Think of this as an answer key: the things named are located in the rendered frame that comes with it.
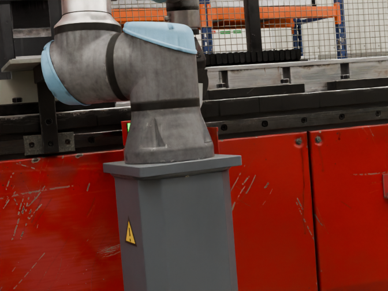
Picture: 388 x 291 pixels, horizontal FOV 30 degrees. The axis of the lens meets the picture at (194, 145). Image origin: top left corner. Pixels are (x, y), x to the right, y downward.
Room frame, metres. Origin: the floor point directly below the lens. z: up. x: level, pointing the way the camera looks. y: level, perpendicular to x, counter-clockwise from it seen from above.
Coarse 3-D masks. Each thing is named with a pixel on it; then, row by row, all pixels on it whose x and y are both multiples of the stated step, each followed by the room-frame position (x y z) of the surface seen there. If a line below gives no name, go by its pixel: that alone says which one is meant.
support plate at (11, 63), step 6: (12, 60) 1.65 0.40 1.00; (18, 60) 1.66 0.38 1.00; (24, 60) 1.66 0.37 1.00; (30, 60) 1.67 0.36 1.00; (36, 60) 1.67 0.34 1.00; (6, 66) 1.74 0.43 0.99; (12, 66) 1.74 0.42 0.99; (18, 66) 1.75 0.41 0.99; (24, 66) 1.77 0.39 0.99; (30, 66) 1.78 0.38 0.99
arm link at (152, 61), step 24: (144, 24) 1.16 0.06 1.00; (168, 24) 1.17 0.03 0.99; (120, 48) 1.18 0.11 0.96; (144, 48) 1.16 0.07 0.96; (168, 48) 1.16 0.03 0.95; (192, 48) 1.19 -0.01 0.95; (120, 72) 1.18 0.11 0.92; (144, 72) 1.16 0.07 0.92; (168, 72) 1.16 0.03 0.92; (192, 72) 1.18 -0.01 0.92; (120, 96) 1.21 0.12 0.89; (144, 96) 1.16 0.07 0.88; (168, 96) 1.16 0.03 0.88; (192, 96) 1.18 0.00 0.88
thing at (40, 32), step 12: (12, 12) 1.92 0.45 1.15; (24, 12) 1.93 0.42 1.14; (36, 12) 1.94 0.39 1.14; (48, 12) 1.95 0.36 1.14; (12, 24) 1.92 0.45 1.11; (24, 24) 1.93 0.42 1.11; (36, 24) 1.94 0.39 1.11; (48, 24) 1.95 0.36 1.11; (24, 36) 1.94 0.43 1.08; (36, 36) 1.95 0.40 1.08
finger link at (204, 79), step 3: (204, 69) 1.68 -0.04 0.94; (204, 72) 1.68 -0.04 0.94; (204, 75) 1.68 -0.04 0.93; (201, 78) 1.68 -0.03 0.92; (204, 78) 1.68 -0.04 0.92; (207, 78) 1.68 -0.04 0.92; (198, 81) 1.68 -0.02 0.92; (201, 81) 1.68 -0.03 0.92; (204, 81) 1.68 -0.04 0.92; (207, 81) 1.68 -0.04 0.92; (204, 84) 1.68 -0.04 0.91; (207, 84) 1.68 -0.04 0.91; (204, 87) 1.68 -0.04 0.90; (207, 87) 1.68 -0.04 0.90; (204, 90) 1.68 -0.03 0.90; (204, 93) 1.68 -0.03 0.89; (204, 96) 1.68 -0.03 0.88
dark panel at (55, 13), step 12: (48, 0) 2.47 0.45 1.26; (60, 0) 2.48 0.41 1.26; (0, 12) 2.41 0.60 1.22; (60, 12) 2.48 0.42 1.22; (0, 24) 2.41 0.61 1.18; (0, 36) 2.41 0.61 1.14; (12, 36) 2.42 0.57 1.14; (48, 36) 2.46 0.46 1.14; (0, 48) 2.41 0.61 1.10; (12, 48) 2.42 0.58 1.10; (24, 48) 2.43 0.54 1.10; (36, 48) 2.45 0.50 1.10; (0, 60) 2.41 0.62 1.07; (0, 72) 2.41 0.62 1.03
